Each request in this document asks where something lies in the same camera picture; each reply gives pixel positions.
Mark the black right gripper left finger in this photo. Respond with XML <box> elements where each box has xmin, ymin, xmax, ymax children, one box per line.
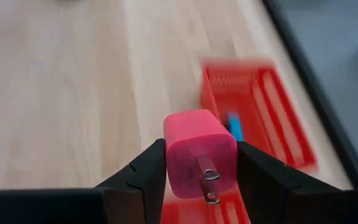
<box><xmin>0</xmin><ymin>138</ymin><xmax>167</xmax><ymax>224</ymax></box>

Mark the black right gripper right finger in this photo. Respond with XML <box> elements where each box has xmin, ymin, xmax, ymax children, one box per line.
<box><xmin>237</xmin><ymin>141</ymin><xmax>358</xmax><ymax>224</ymax></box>

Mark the light blue wall charger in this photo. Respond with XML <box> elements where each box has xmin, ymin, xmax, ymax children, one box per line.
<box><xmin>227</xmin><ymin>112</ymin><xmax>244</xmax><ymax>142</ymax></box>

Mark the pink wall charger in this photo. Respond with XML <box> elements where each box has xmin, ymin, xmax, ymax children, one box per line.
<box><xmin>162</xmin><ymin>108</ymin><xmax>239</xmax><ymax>206</ymax></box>

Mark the black table edge strip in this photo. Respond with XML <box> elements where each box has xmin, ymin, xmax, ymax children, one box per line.
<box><xmin>261</xmin><ymin>0</ymin><xmax>358</xmax><ymax>191</ymax></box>

